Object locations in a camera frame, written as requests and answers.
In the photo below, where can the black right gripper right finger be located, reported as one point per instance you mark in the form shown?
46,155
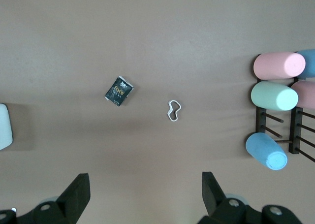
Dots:
216,201

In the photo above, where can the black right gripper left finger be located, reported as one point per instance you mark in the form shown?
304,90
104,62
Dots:
71,199

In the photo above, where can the white plastic open bin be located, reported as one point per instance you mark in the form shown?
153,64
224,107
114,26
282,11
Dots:
3,125

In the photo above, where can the blue foam cylinder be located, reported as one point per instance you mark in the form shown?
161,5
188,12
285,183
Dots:
265,150
309,61

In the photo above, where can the dark wooden peg rack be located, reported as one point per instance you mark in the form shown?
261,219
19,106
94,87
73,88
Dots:
294,130

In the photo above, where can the white rubber band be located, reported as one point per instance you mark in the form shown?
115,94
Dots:
169,104

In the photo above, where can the green foam cylinder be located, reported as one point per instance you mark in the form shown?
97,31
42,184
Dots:
273,96

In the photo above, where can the pink foam cylinder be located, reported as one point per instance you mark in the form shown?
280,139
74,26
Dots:
278,65
306,93

